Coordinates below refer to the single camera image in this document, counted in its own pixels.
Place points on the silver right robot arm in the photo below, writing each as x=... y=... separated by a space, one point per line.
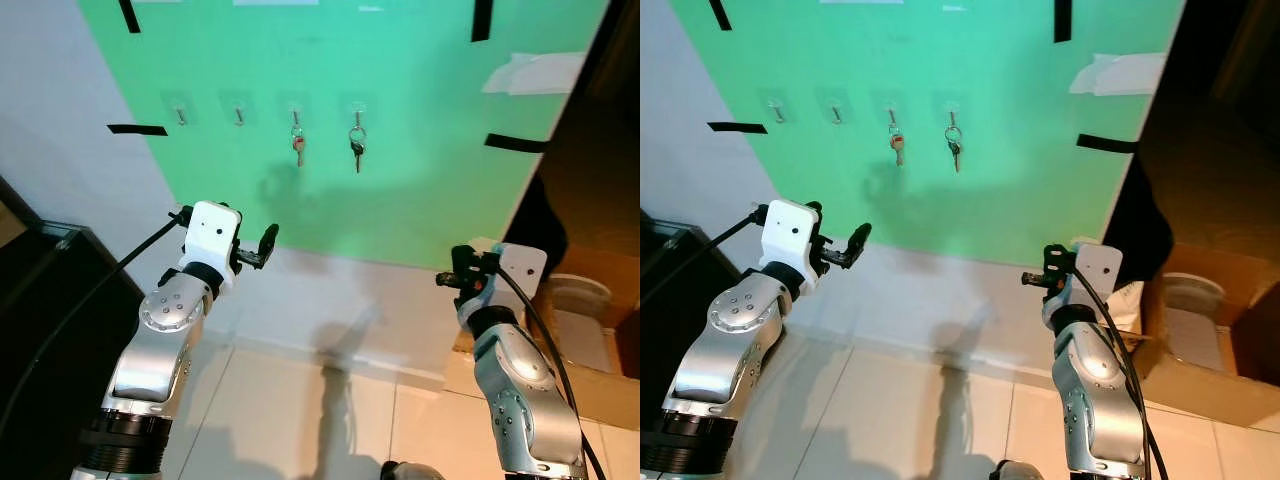
x=520 y=390
x=1090 y=390

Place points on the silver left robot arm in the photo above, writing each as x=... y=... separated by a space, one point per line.
x=725 y=345
x=160 y=340

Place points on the clear adhesive metal hook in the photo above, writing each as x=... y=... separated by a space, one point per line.
x=238 y=113
x=180 y=113
x=892 y=107
x=835 y=110
x=296 y=108
x=776 y=109
x=952 y=105
x=356 y=106

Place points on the white ceramic fixture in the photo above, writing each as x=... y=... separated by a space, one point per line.
x=580 y=310
x=1192 y=305

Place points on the black tape strip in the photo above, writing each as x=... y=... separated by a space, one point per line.
x=1108 y=143
x=1062 y=20
x=516 y=143
x=482 y=20
x=720 y=13
x=738 y=127
x=128 y=14
x=138 y=130

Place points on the black cabinet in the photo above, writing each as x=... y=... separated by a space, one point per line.
x=50 y=330
x=670 y=290

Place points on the brown cardboard box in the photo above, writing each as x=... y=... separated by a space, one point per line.
x=1200 y=395
x=605 y=395

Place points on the dark wooden door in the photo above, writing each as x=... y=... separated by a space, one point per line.
x=600 y=150
x=1220 y=130

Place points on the grey robot leg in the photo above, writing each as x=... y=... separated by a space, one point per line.
x=1017 y=471
x=412 y=471

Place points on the white paper tape patch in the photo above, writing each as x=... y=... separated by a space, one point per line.
x=1120 y=74
x=540 y=74

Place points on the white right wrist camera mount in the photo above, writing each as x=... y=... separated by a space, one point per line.
x=522 y=268
x=1100 y=266

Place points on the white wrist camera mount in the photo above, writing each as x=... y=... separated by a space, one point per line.
x=212 y=228
x=522 y=268
x=790 y=228
x=1100 y=266

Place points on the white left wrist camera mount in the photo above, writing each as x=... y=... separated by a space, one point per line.
x=212 y=228
x=790 y=228

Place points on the green wall board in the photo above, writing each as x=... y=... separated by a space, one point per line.
x=1000 y=200
x=400 y=200

